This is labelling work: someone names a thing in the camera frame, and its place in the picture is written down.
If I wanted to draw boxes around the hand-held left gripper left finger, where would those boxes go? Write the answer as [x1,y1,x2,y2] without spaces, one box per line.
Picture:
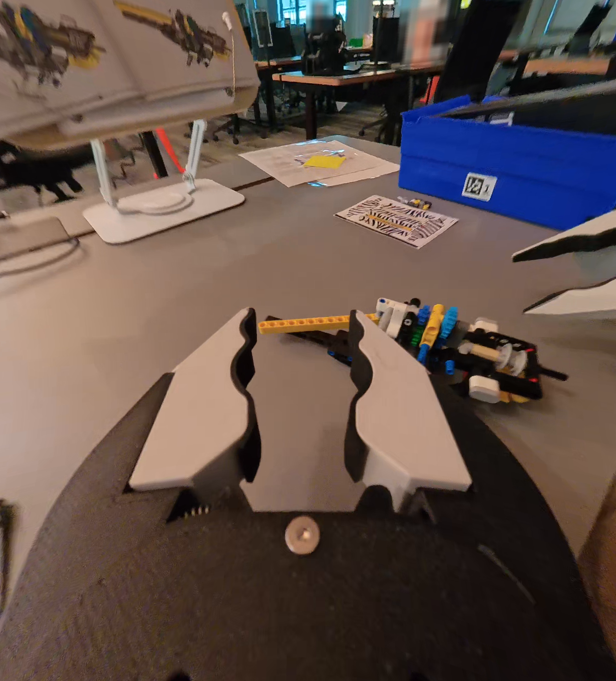
[128,308,262,493]

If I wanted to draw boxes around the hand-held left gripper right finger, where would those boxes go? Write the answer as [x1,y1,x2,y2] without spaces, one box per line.
[344,310,473,514]

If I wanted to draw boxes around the lego vehicle chassis assembly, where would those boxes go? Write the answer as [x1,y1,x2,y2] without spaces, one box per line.
[257,297,570,404]

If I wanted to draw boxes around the open lego instruction booklet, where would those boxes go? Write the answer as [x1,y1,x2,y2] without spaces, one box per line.
[0,0,261,151]

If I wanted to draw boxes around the blue plastic storage bin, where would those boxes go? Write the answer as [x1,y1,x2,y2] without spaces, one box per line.
[397,80,616,231]

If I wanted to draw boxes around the zebra striped sticker sheet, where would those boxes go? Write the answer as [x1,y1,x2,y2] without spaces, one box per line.
[334,194,459,250]

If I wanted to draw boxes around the silver monitor stand base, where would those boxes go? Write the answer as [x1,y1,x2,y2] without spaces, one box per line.
[58,85,261,245]

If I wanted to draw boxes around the black office chairs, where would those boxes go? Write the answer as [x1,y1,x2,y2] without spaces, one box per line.
[300,0,524,139]

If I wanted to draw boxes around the white instruction papers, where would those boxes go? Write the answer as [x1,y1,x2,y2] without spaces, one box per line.
[239,139,400,188]

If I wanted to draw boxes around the wooden office desks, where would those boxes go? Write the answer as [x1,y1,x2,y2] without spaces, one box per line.
[257,50,616,140]

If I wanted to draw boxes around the black cable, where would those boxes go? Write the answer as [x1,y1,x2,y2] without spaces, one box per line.
[0,234,83,284]

